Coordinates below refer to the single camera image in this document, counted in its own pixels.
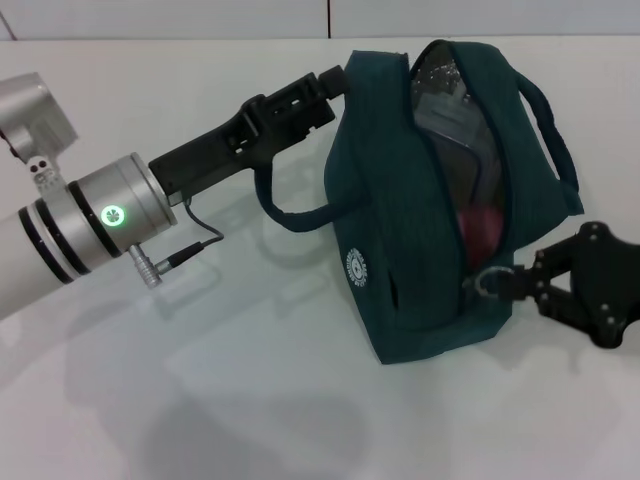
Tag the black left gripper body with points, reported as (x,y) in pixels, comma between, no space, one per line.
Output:
(210,150)

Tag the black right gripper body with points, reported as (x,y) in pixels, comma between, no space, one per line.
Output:
(610,275)

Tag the dark teal insulated lunch bag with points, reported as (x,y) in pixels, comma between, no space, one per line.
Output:
(400,200)

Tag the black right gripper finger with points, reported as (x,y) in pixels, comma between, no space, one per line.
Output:
(575,310)
(550,265)

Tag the pink toy peach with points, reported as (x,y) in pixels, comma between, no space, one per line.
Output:
(475,225)

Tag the silver depth camera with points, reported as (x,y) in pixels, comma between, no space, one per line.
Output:
(35,115)

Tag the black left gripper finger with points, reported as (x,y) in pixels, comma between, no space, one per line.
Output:
(300,95)
(305,122)

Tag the clear food container blue seal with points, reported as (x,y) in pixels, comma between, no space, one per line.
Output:
(445,117)

